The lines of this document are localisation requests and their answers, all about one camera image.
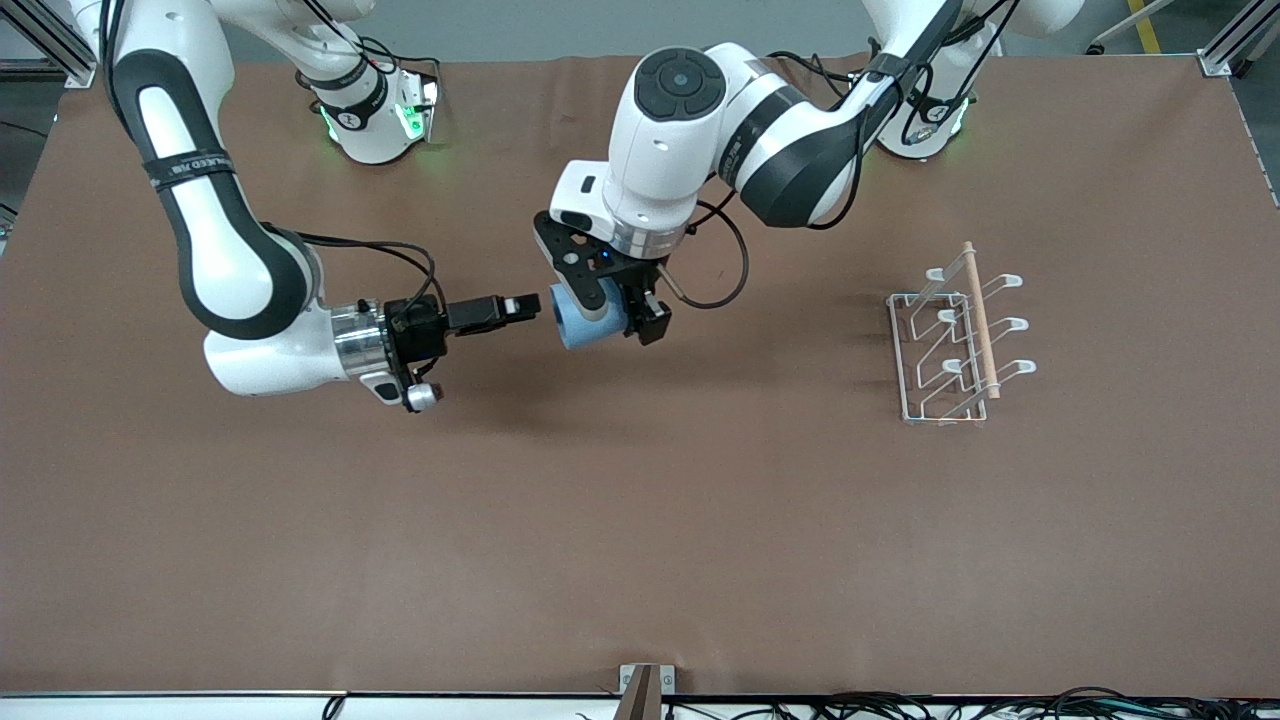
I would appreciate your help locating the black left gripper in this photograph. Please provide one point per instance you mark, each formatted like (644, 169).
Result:
(634, 272)

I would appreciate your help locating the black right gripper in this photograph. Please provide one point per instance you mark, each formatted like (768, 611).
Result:
(418, 330)

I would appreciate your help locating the blue cup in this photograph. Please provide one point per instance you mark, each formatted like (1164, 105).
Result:
(585, 330)

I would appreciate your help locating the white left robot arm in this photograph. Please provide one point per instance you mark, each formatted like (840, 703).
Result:
(680, 140)

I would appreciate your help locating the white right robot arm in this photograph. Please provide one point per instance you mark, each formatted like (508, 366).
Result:
(230, 270)

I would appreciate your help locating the brown table cover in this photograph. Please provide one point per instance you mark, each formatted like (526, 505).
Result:
(600, 500)

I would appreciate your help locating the grey metal stand leg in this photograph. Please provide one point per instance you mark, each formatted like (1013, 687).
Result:
(1125, 25)

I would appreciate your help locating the metal table edge bracket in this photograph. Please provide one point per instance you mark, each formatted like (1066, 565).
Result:
(646, 690)

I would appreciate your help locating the aluminium frame post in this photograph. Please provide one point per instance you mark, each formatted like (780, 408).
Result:
(1235, 40)
(50, 45)

